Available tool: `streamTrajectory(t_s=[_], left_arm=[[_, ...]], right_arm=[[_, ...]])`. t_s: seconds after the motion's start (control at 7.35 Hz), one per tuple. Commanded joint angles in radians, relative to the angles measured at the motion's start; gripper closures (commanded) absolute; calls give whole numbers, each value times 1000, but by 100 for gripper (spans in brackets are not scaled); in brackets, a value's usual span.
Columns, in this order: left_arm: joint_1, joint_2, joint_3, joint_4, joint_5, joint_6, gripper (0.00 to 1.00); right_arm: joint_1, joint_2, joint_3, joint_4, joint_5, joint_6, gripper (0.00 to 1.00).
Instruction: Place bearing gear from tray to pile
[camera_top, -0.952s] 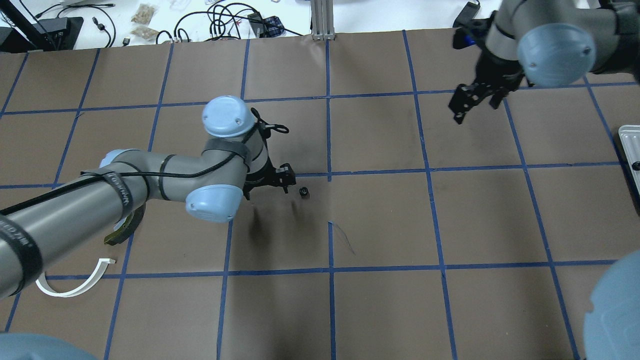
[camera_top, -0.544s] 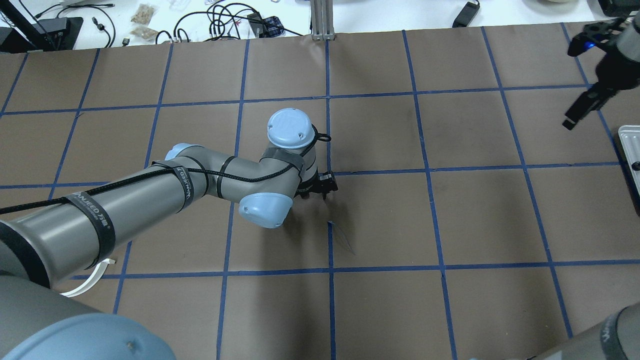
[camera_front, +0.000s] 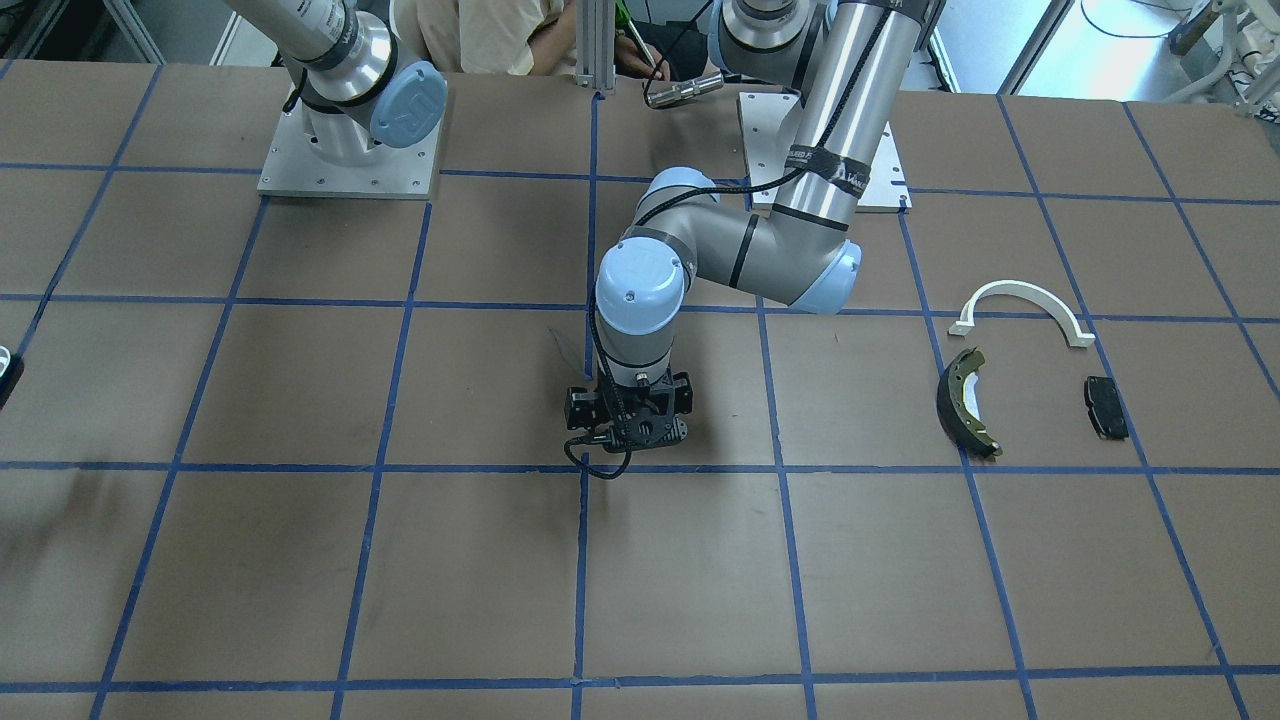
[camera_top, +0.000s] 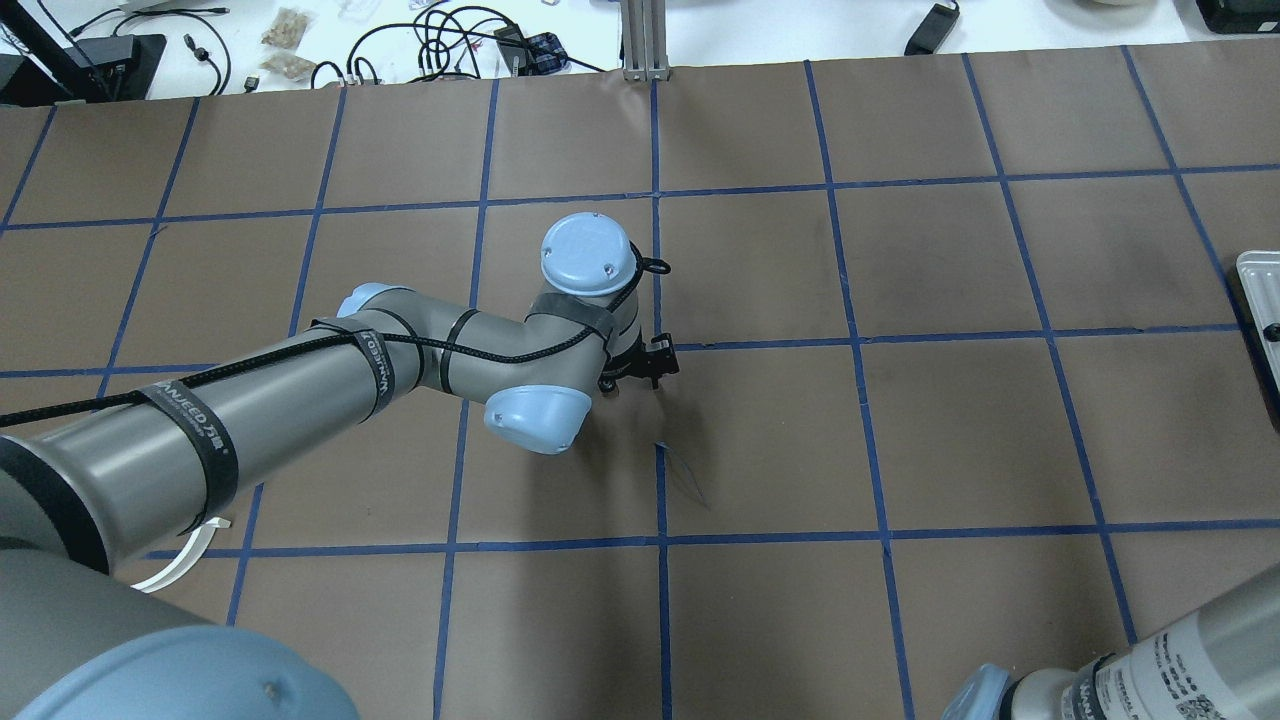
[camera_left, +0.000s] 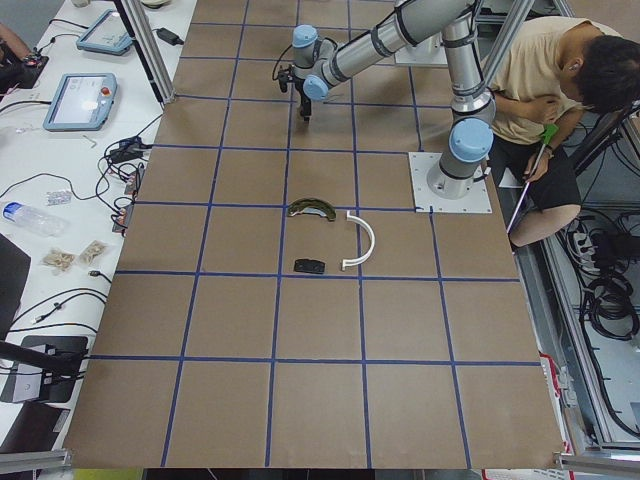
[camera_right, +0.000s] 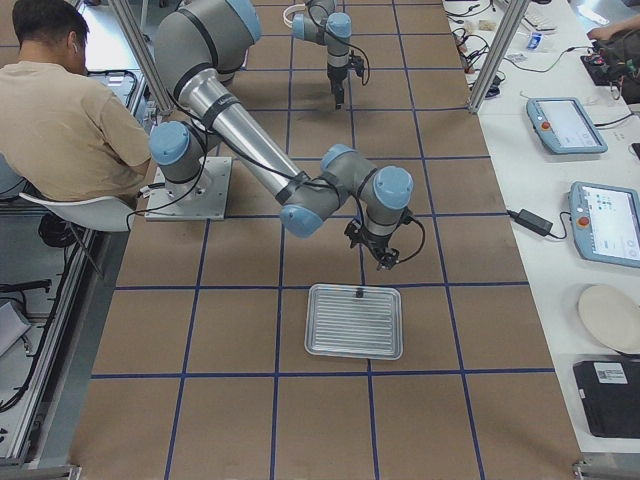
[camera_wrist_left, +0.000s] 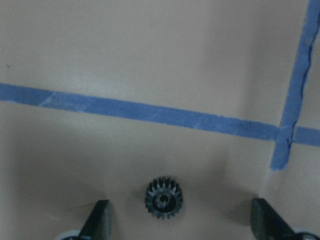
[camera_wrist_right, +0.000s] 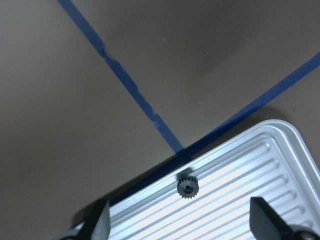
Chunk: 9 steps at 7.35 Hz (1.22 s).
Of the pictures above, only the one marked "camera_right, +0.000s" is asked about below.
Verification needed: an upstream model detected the black flat box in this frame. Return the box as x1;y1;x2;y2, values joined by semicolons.
573;360;639;439

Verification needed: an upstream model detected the black power adapter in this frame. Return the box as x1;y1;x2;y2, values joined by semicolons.
507;209;553;237

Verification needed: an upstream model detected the white round plate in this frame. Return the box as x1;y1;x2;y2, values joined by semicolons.
578;285;639;355

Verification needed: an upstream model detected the white chair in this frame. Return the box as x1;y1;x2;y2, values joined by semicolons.
18;192;139;280

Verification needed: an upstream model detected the ribbed silver metal tray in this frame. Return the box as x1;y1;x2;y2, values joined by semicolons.
304;284;403;361

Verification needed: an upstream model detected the teach pendant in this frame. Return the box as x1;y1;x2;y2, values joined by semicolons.
568;182;639;268
526;97;608;155

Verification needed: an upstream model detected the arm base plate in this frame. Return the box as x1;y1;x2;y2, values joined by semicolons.
144;156;232;222

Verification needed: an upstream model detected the aluminium frame post left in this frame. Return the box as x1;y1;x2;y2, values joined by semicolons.
109;0;174;116

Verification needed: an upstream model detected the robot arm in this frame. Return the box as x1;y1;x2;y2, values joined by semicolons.
149;1;414;270
280;1;355;238

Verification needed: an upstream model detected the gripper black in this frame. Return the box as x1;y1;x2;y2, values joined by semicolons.
327;64;349;109
344;219;400;271

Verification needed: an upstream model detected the teach pendant far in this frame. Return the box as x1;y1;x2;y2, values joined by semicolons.
526;97;608;155

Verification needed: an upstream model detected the white curved plastic part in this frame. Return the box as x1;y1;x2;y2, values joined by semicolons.
282;3;306;29

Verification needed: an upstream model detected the seated man beige shirt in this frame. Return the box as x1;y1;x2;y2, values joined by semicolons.
1;1;151;204

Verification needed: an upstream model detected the teach pendant near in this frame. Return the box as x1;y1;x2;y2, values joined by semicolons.
568;182;639;268

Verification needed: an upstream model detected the aluminium frame post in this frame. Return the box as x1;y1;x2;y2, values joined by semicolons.
467;0;528;114
109;0;174;116

